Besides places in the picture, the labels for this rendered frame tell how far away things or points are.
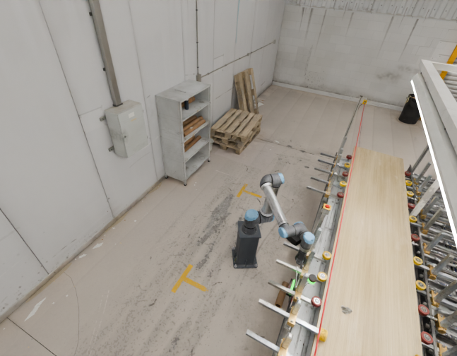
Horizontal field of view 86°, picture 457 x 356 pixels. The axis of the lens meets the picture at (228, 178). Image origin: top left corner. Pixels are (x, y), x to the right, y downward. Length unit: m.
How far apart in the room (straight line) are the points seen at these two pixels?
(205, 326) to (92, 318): 1.21
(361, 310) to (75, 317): 2.83
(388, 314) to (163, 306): 2.20
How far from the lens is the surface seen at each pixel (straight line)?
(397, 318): 2.61
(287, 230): 2.14
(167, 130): 4.04
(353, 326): 2.40
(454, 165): 1.34
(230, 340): 3.06
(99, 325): 3.31
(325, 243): 3.13
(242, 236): 2.94
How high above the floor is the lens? 2.91
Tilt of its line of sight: 39 degrees down
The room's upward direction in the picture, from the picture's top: 4 degrees clockwise
